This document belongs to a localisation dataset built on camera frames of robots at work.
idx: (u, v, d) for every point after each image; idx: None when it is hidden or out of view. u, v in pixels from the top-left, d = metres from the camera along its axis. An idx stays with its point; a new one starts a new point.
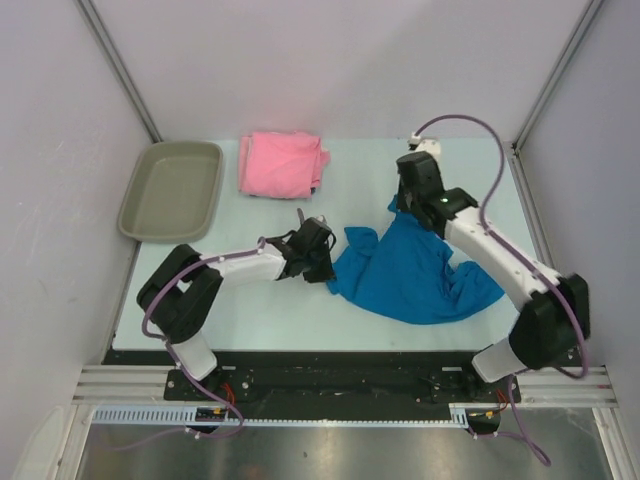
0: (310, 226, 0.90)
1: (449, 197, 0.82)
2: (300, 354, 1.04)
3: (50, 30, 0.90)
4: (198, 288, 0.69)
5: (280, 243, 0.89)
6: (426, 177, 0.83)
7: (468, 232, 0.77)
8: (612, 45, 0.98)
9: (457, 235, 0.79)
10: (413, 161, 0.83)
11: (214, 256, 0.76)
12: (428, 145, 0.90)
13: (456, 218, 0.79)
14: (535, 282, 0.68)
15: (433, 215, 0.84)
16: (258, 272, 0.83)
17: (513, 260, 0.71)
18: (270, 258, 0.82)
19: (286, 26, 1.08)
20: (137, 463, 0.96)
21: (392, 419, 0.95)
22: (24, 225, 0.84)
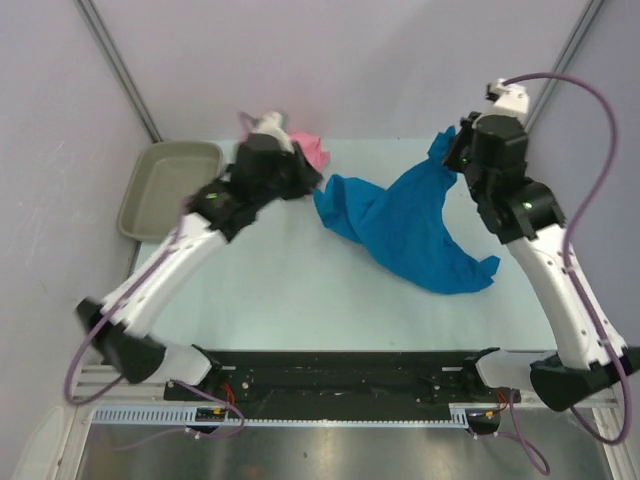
0: (244, 156, 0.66)
1: (531, 194, 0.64)
2: (299, 354, 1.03)
3: (50, 29, 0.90)
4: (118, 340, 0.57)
5: (207, 197, 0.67)
6: (511, 162, 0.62)
7: (543, 263, 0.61)
8: (612, 45, 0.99)
9: (525, 255, 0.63)
10: (504, 137, 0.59)
11: (115, 302, 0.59)
12: (512, 100, 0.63)
13: (537, 239, 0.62)
14: (598, 348, 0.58)
15: (507, 217, 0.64)
16: (192, 265, 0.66)
17: (582, 315, 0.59)
18: (192, 244, 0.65)
19: (286, 26, 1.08)
20: (137, 463, 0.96)
21: (392, 420, 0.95)
22: (24, 224, 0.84)
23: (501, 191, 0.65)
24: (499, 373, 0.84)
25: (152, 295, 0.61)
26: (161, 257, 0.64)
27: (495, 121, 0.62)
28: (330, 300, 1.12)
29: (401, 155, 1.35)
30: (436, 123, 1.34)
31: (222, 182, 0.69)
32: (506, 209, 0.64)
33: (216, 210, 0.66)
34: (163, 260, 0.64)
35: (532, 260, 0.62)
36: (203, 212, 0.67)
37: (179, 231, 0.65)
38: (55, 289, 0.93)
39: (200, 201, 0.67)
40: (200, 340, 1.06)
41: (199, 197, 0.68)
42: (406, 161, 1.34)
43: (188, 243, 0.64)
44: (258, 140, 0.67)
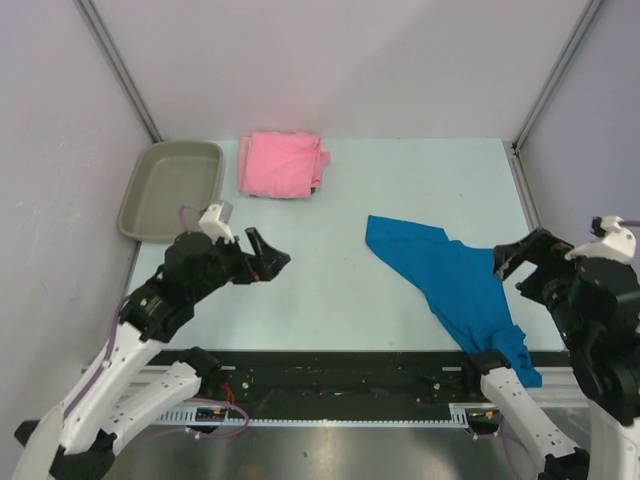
0: (173, 265, 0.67)
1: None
2: (299, 353, 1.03)
3: (50, 29, 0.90)
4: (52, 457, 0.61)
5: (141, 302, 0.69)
6: (623, 321, 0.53)
7: (624, 446, 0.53)
8: (613, 46, 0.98)
9: (607, 425, 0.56)
10: (619, 293, 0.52)
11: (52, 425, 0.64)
12: (623, 242, 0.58)
13: (632, 426, 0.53)
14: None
15: (605, 385, 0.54)
16: (130, 372, 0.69)
17: None
18: (125, 357, 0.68)
19: (286, 27, 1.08)
20: (138, 463, 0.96)
21: (392, 420, 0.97)
22: (25, 224, 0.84)
23: (604, 350, 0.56)
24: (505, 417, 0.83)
25: (88, 414, 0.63)
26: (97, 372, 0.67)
27: (606, 266, 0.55)
28: (331, 300, 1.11)
29: (401, 156, 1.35)
30: (436, 123, 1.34)
31: (156, 286, 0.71)
32: (610, 375, 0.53)
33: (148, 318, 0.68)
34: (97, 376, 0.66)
35: (613, 433, 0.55)
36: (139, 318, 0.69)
37: (111, 346, 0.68)
38: (55, 289, 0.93)
39: (135, 309, 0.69)
40: (200, 340, 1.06)
41: (131, 305, 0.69)
42: (406, 162, 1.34)
43: (121, 356, 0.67)
44: (185, 249, 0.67)
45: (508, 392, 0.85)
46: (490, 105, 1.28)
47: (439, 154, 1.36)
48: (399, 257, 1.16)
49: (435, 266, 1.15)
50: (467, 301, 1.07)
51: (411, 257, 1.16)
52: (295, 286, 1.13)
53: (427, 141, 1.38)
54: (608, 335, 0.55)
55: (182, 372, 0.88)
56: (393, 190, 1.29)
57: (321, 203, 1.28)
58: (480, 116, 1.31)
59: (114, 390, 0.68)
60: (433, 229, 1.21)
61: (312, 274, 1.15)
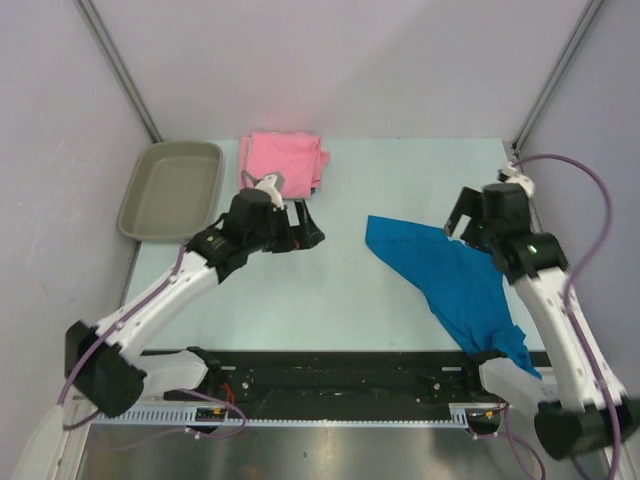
0: (239, 207, 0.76)
1: (537, 243, 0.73)
2: (299, 353, 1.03)
3: (50, 30, 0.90)
4: (105, 364, 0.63)
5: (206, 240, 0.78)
6: (513, 213, 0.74)
7: (544, 303, 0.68)
8: (612, 45, 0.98)
9: (528, 293, 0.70)
10: (503, 192, 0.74)
11: (113, 324, 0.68)
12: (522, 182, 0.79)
13: (538, 278, 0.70)
14: (595, 391, 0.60)
15: (510, 259, 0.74)
16: (187, 296, 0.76)
17: (580, 356, 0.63)
18: (190, 279, 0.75)
19: (286, 27, 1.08)
20: (138, 463, 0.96)
21: (392, 420, 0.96)
22: (24, 225, 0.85)
23: (507, 237, 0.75)
24: (503, 388, 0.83)
25: (147, 320, 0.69)
26: (163, 285, 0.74)
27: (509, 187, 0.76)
28: (331, 299, 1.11)
29: (401, 156, 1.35)
30: (436, 123, 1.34)
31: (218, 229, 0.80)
32: (513, 252, 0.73)
33: (211, 252, 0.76)
34: (163, 289, 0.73)
35: (537, 301, 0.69)
36: (202, 251, 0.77)
37: (178, 265, 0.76)
38: (55, 289, 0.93)
39: (201, 242, 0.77)
40: (200, 340, 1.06)
41: (198, 239, 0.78)
42: (405, 161, 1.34)
43: (186, 276, 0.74)
44: (252, 196, 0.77)
45: (503, 366, 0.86)
46: (490, 105, 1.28)
47: (439, 154, 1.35)
48: (399, 256, 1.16)
49: (435, 265, 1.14)
50: (467, 302, 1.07)
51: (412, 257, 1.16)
52: (295, 285, 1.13)
53: (427, 141, 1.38)
54: (509, 226, 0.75)
55: (191, 358, 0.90)
56: (393, 190, 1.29)
57: (321, 203, 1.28)
58: (480, 116, 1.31)
59: (171, 309, 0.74)
60: (434, 229, 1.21)
61: (312, 273, 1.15)
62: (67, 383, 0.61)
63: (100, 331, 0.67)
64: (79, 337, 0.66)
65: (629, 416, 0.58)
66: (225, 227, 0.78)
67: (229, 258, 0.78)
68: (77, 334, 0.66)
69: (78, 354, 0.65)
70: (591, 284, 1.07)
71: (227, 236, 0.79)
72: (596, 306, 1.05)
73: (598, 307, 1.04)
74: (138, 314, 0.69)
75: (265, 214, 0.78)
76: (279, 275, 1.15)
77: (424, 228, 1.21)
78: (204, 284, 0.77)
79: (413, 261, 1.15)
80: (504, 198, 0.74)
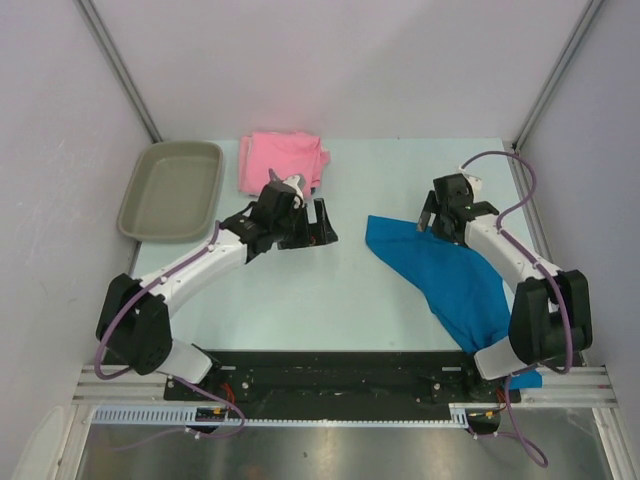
0: (269, 196, 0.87)
1: (474, 207, 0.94)
2: (300, 353, 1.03)
3: (50, 30, 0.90)
4: (149, 312, 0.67)
5: (239, 223, 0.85)
6: (455, 192, 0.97)
7: (483, 231, 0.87)
8: (612, 45, 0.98)
9: (475, 235, 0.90)
10: (446, 178, 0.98)
11: (156, 278, 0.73)
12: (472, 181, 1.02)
13: (475, 220, 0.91)
14: (533, 270, 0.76)
15: (455, 221, 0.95)
16: (218, 268, 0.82)
17: (516, 253, 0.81)
18: (226, 249, 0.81)
19: (286, 27, 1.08)
20: (137, 463, 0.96)
21: (392, 420, 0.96)
22: (24, 225, 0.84)
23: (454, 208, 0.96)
24: (493, 360, 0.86)
25: (186, 280, 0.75)
26: (200, 253, 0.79)
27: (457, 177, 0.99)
28: (331, 299, 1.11)
29: (401, 156, 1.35)
30: (436, 123, 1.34)
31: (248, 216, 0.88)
32: (456, 216, 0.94)
33: (244, 231, 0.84)
34: (201, 255, 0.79)
35: (478, 233, 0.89)
36: (235, 231, 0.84)
37: (215, 236, 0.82)
38: (55, 289, 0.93)
39: (234, 224, 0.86)
40: (200, 339, 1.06)
41: (233, 221, 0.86)
42: (406, 162, 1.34)
43: (222, 247, 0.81)
44: (280, 187, 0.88)
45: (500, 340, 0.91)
46: (490, 105, 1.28)
47: (438, 154, 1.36)
48: (399, 257, 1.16)
49: (436, 266, 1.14)
50: (466, 302, 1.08)
51: (412, 257, 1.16)
52: (295, 285, 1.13)
53: (427, 141, 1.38)
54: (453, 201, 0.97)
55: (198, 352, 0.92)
56: (393, 190, 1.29)
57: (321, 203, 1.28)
58: (480, 116, 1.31)
59: (206, 274, 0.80)
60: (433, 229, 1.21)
61: (312, 273, 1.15)
62: (108, 331, 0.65)
63: (145, 282, 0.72)
64: (124, 287, 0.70)
65: (569, 287, 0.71)
66: (254, 213, 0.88)
67: (258, 241, 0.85)
68: (122, 285, 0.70)
69: (121, 303, 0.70)
70: (590, 284, 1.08)
71: (256, 222, 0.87)
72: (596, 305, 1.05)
73: (598, 307, 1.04)
74: (179, 272, 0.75)
75: (291, 204, 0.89)
76: (279, 275, 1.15)
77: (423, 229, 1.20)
78: (234, 261, 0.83)
79: (414, 262, 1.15)
80: (447, 181, 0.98)
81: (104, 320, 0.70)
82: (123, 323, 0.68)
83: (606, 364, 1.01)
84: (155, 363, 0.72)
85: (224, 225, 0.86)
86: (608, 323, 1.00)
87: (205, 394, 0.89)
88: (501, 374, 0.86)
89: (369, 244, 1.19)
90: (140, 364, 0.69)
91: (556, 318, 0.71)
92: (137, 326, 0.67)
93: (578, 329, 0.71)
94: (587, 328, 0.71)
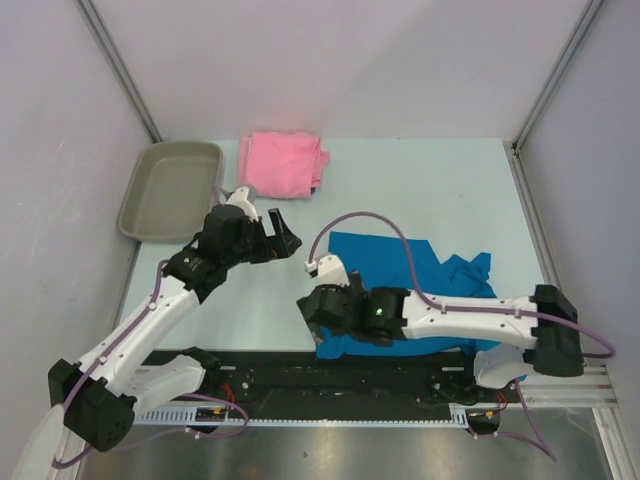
0: (212, 227, 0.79)
1: (379, 302, 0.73)
2: (301, 353, 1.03)
3: (50, 31, 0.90)
4: (94, 398, 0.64)
5: (184, 264, 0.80)
6: (341, 304, 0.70)
7: (429, 323, 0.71)
8: (612, 46, 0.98)
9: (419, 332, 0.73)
10: (320, 306, 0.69)
11: (95, 360, 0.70)
12: (327, 263, 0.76)
13: (408, 321, 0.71)
14: (525, 322, 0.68)
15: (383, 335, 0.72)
16: (172, 320, 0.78)
17: (487, 318, 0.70)
18: (170, 303, 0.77)
19: (285, 28, 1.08)
20: (138, 463, 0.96)
21: (392, 420, 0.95)
22: (25, 224, 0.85)
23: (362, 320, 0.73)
24: (494, 373, 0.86)
25: (129, 352, 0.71)
26: (143, 314, 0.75)
27: (313, 299, 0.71)
28: None
29: (401, 156, 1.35)
30: (436, 123, 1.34)
31: (195, 248, 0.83)
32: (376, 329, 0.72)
33: (190, 272, 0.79)
34: (144, 319, 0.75)
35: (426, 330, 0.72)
36: (180, 273, 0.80)
37: (157, 292, 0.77)
38: (55, 290, 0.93)
39: (179, 263, 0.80)
40: (200, 340, 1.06)
41: (174, 262, 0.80)
42: (405, 161, 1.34)
43: (166, 302, 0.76)
44: (223, 214, 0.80)
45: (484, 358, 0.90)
46: (491, 105, 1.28)
47: (438, 154, 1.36)
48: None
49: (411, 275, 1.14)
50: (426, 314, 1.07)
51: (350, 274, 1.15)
52: (295, 285, 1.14)
53: (427, 140, 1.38)
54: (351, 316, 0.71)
55: (189, 362, 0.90)
56: (392, 190, 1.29)
57: (320, 203, 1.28)
58: (480, 116, 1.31)
59: (159, 329, 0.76)
60: (426, 239, 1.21)
61: None
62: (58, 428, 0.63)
63: (85, 367, 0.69)
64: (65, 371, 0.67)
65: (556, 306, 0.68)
66: (200, 246, 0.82)
67: (207, 275, 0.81)
68: (64, 371, 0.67)
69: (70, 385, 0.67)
70: (590, 284, 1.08)
71: (205, 255, 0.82)
72: (596, 306, 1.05)
73: (598, 308, 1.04)
74: (120, 347, 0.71)
75: (240, 228, 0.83)
76: (279, 275, 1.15)
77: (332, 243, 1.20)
78: (185, 306, 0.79)
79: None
80: (326, 307, 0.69)
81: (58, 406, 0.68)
82: (75, 406, 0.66)
83: (605, 364, 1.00)
84: (118, 434, 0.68)
85: (169, 267, 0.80)
86: (608, 324, 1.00)
87: (203, 396, 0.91)
88: (505, 380, 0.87)
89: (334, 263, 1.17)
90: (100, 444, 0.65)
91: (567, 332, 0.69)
92: (88, 409, 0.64)
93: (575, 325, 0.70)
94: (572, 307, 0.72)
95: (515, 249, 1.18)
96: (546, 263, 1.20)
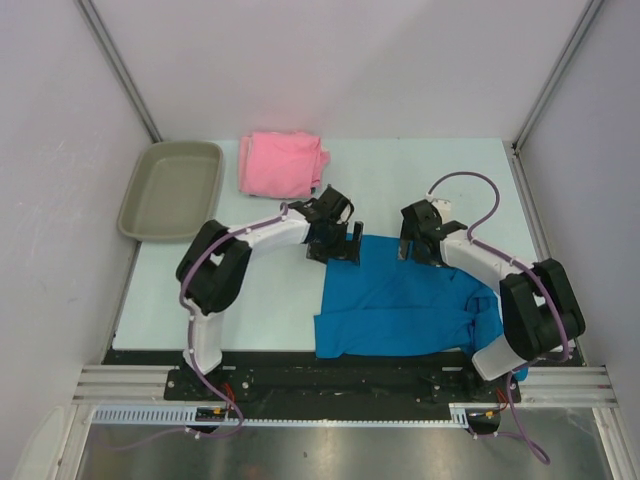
0: (331, 195, 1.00)
1: (444, 228, 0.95)
2: (301, 354, 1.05)
3: (50, 31, 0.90)
4: (233, 255, 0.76)
5: (304, 208, 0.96)
6: (423, 216, 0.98)
7: (457, 246, 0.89)
8: (612, 46, 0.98)
9: (450, 252, 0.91)
10: (413, 204, 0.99)
11: (241, 228, 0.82)
12: (440, 205, 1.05)
13: (446, 238, 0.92)
14: (510, 267, 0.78)
15: (429, 243, 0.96)
16: (285, 237, 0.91)
17: (492, 256, 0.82)
18: (295, 223, 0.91)
19: (285, 27, 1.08)
20: (137, 463, 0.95)
21: (392, 420, 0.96)
22: (24, 224, 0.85)
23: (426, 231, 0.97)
24: (490, 357, 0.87)
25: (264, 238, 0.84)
26: (276, 219, 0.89)
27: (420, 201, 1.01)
28: (331, 299, 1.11)
29: (401, 156, 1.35)
30: (436, 123, 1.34)
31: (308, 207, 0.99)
32: (430, 239, 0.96)
33: (309, 215, 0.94)
34: (276, 221, 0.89)
35: (452, 248, 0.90)
36: (301, 212, 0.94)
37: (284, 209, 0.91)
38: (55, 289, 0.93)
39: (300, 207, 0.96)
40: None
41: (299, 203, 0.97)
42: (405, 161, 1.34)
43: (292, 220, 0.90)
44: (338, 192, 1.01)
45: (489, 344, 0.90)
46: (491, 105, 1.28)
47: (438, 154, 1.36)
48: (327, 297, 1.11)
49: (406, 277, 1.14)
50: (423, 315, 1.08)
51: (348, 275, 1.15)
52: (297, 285, 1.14)
53: (427, 140, 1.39)
54: (424, 225, 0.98)
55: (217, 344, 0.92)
56: (393, 190, 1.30)
57: None
58: (480, 116, 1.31)
59: (279, 237, 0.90)
60: None
61: (312, 272, 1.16)
62: (194, 267, 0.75)
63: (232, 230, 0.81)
64: (212, 232, 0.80)
65: (548, 277, 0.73)
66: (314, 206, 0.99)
67: (317, 224, 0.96)
68: (212, 229, 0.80)
69: (209, 245, 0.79)
70: (589, 283, 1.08)
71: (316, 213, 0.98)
72: (596, 306, 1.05)
73: (598, 308, 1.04)
74: (259, 230, 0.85)
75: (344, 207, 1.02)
76: (280, 275, 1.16)
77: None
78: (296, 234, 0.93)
79: (349, 316, 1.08)
80: (414, 209, 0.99)
81: (189, 257, 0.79)
82: (206, 264, 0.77)
83: (606, 364, 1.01)
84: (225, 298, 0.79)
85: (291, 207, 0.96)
86: (608, 324, 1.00)
87: (211, 386, 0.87)
88: (494, 371, 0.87)
89: (333, 262, 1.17)
90: (211, 301, 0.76)
91: (547, 309, 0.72)
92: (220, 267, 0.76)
93: (568, 315, 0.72)
94: (579, 315, 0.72)
95: (514, 250, 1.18)
96: None
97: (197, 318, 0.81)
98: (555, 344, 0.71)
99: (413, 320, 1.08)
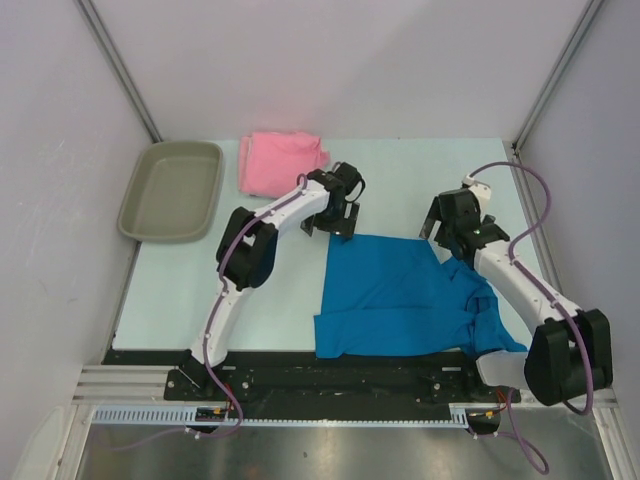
0: (347, 170, 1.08)
1: (482, 229, 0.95)
2: (301, 355, 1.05)
3: (50, 31, 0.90)
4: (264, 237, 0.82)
5: (322, 176, 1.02)
6: (463, 211, 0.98)
7: (495, 261, 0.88)
8: (612, 46, 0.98)
9: (485, 263, 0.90)
10: (454, 194, 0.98)
11: (266, 210, 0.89)
12: (480, 190, 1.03)
13: (485, 247, 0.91)
14: (552, 310, 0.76)
15: (464, 246, 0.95)
16: (307, 209, 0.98)
17: (534, 290, 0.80)
18: (314, 195, 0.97)
19: (285, 26, 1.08)
20: (136, 463, 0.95)
21: (392, 420, 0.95)
22: (25, 224, 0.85)
23: (460, 228, 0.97)
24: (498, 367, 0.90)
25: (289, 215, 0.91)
26: (297, 195, 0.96)
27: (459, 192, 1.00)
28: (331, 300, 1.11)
29: (401, 156, 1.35)
30: (436, 123, 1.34)
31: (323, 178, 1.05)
32: (464, 239, 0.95)
33: (328, 182, 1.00)
34: (297, 197, 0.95)
35: (490, 264, 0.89)
36: (320, 181, 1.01)
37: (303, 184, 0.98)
38: (55, 288, 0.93)
39: (318, 176, 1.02)
40: None
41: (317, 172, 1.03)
42: (405, 161, 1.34)
43: (312, 193, 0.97)
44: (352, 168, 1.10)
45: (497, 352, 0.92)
46: (491, 105, 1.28)
47: (437, 154, 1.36)
48: (327, 297, 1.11)
49: (406, 277, 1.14)
50: (423, 315, 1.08)
51: (348, 275, 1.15)
52: (298, 285, 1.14)
53: (427, 140, 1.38)
54: (462, 220, 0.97)
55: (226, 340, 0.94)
56: (393, 190, 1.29)
57: None
58: (480, 116, 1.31)
59: (300, 212, 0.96)
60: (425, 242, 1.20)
61: (312, 273, 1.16)
62: (229, 252, 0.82)
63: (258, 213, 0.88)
64: (242, 217, 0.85)
65: (590, 329, 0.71)
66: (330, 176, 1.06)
67: (337, 190, 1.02)
68: (240, 217, 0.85)
69: (240, 228, 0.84)
70: (590, 283, 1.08)
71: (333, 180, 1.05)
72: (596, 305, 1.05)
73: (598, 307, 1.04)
74: (283, 209, 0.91)
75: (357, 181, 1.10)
76: (281, 275, 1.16)
77: (332, 243, 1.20)
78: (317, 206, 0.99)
79: (348, 316, 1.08)
80: (456, 199, 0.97)
81: (225, 242, 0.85)
82: (240, 248, 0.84)
83: None
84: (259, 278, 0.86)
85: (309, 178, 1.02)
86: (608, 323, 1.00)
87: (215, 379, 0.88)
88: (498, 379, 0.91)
89: (332, 262, 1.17)
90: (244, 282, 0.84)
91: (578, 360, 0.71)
92: (253, 250, 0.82)
93: (599, 370, 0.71)
94: (610, 371, 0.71)
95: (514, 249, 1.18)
96: (546, 263, 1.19)
97: (228, 293, 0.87)
98: (576, 395, 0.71)
99: (413, 321, 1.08)
